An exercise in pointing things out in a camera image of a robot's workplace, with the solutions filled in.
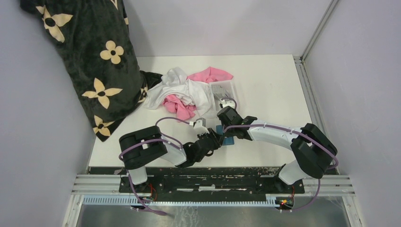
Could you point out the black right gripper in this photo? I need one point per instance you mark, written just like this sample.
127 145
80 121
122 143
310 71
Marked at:
228 134

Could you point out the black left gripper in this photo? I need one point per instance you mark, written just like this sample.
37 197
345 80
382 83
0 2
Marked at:
218 139

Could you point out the blue leather card holder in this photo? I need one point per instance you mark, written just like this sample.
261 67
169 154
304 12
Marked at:
227 140

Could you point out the stack of credit cards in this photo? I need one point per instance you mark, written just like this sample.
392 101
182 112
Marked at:
221 91

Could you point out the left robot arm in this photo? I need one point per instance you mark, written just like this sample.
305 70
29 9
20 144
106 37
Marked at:
141 147

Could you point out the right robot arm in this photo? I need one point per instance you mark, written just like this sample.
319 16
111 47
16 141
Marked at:
314 153

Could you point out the clear plastic tray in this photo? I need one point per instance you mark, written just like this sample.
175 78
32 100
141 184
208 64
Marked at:
216 103

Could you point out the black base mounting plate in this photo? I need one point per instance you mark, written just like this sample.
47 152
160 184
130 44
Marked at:
215 184

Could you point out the pink cloth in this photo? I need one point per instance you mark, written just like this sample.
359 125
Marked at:
213 75

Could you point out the white cloth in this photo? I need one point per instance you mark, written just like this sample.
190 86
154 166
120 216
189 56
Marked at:
156 94

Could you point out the black floral blanket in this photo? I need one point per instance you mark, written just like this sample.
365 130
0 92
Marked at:
93 39

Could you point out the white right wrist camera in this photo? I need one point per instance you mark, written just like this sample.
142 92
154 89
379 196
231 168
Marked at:
225 102

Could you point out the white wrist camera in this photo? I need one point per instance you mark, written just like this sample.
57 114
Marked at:
200 126
225 102

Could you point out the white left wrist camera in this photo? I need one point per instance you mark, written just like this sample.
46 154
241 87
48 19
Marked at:
200 126

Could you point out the aluminium frame rail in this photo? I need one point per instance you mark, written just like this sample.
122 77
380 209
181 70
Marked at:
104 190

